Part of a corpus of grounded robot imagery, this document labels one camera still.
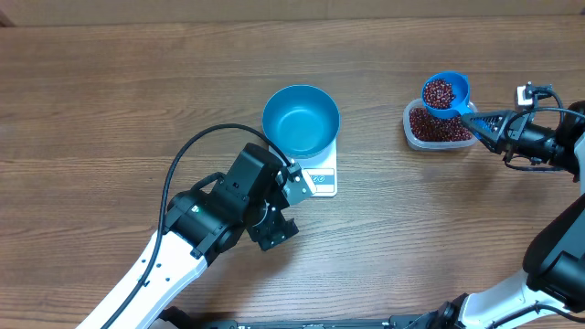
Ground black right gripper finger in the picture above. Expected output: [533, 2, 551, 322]
[461, 110, 516, 132]
[472, 128, 505, 154]

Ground blue plastic scoop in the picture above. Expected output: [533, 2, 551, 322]
[420, 71, 473, 119]

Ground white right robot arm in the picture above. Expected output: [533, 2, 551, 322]
[420, 101, 584, 328]

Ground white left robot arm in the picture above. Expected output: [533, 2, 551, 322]
[81, 143, 315, 328]

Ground white digital kitchen scale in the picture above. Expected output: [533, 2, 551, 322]
[274, 139, 338, 197]

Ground blue metal bowl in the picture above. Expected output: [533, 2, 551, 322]
[261, 85, 342, 158]

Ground red adzuki beans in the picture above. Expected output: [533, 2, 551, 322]
[409, 79, 472, 142]

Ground clear plastic bean container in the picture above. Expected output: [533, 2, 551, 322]
[403, 99, 477, 151]

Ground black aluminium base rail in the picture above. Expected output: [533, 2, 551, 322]
[155, 307, 462, 329]

